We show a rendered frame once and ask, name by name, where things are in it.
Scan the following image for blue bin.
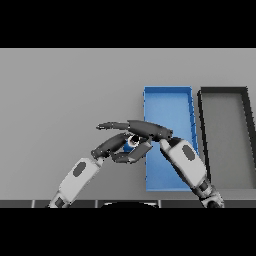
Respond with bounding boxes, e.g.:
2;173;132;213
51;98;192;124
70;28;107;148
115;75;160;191
143;86;201;192

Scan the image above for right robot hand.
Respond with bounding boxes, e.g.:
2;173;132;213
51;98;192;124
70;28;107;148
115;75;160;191
96;119;174;142

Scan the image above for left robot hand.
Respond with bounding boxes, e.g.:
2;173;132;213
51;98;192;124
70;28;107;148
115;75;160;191
90;132;154;165

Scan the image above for blue pipe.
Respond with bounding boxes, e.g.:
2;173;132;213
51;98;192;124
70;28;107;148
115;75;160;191
122;134;141;154

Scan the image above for dark grey bin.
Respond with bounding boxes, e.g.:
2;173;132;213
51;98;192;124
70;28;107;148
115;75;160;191
197;86;256;191

